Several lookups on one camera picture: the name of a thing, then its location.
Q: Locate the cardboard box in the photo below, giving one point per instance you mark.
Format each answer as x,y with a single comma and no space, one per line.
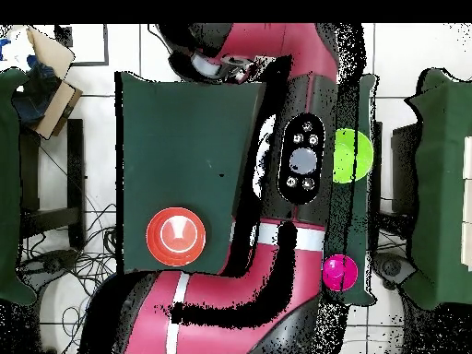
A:
48,51

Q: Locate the black stool frame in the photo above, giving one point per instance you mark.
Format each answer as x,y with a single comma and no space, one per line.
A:
75,166

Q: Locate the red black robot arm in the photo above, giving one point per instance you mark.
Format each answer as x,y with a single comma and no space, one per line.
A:
228,339

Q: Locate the green cloth side table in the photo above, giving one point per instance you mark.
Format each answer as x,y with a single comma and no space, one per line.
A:
442,184
7,184

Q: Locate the black floor frame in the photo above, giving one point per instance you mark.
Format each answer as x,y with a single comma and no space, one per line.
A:
106,44

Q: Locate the orange bowl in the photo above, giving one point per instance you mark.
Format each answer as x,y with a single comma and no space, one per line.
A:
155,236

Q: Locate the white drawer unit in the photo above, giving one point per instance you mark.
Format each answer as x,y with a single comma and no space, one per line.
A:
468,202

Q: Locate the small pink-red bowl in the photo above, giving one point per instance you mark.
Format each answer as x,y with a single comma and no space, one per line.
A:
333,273

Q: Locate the large green bowl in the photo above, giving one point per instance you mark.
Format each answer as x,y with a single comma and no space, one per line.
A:
343,155

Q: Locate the dark blue bag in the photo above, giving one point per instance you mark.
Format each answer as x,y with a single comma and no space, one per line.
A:
33,99

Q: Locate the black grey floor stand base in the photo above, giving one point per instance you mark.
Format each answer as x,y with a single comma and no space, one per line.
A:
391,267
55,261

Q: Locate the black box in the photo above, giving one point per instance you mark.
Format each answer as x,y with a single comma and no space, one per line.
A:
403,166

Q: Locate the dark green table cloth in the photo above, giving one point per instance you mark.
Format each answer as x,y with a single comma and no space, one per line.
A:
166,110

